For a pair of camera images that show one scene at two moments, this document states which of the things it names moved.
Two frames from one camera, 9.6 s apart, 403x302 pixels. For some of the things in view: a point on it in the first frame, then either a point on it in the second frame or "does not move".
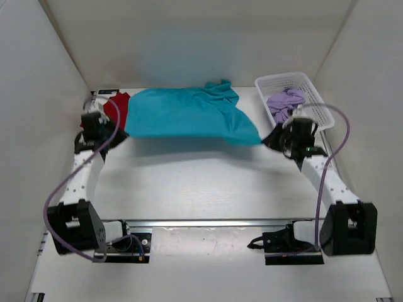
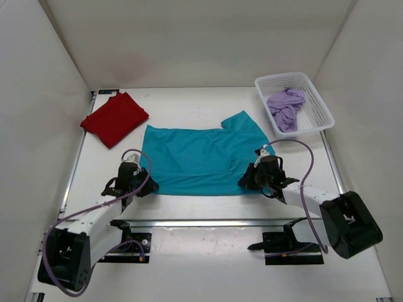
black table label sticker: [108, 92] does not move
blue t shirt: [210, 112] to [198, 161]
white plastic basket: [313, 105] does not move
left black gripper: [121, 136] to [151, 186]
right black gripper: [271, 141] to [247, 182]
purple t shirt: [281, 103] does not move
